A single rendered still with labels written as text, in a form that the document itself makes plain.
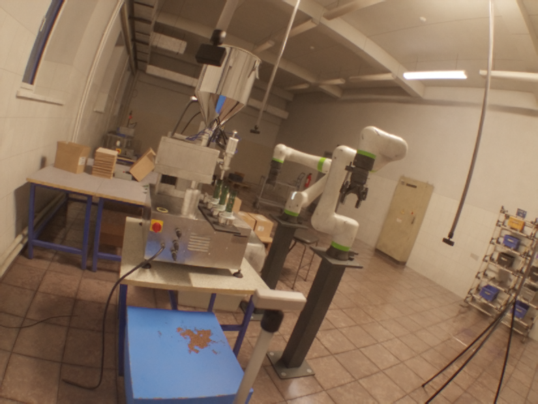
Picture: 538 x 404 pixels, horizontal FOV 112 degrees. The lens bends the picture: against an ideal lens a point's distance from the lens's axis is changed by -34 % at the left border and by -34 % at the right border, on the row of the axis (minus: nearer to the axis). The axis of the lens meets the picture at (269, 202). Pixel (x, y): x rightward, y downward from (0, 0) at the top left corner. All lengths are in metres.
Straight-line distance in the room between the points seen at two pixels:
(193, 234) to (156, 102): 10.48
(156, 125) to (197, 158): 10.36
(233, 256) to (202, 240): 0.18
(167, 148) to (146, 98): 10.42
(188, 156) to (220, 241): 0.42
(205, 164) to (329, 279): 1.01
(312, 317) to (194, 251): 0.92
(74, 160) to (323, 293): 2.45
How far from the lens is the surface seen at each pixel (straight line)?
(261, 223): 4.26
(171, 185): 1.54
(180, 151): 1.18
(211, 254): 1.32
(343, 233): 1.65
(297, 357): 2.06
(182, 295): 2.36
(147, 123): 11.52
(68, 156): 2.91
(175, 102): 11.63
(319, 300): 1.78
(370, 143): 1.21
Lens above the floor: 1.37
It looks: 9 degrees down
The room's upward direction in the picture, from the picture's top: 17 degrees clockwise
